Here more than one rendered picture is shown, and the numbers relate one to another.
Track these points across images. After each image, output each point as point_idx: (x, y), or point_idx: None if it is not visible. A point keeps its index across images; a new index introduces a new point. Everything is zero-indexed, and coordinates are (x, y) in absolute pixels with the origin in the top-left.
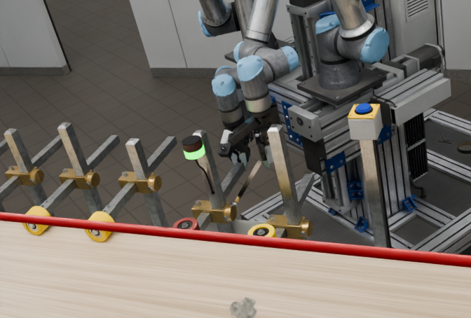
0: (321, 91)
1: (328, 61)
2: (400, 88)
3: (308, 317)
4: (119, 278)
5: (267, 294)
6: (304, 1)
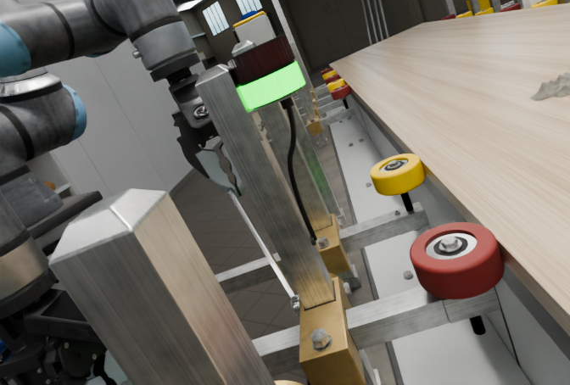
0: (46, 218)
1: (13, 170)
2: None
3: (505, 80)
4: None
5: (508, 101)
6: None
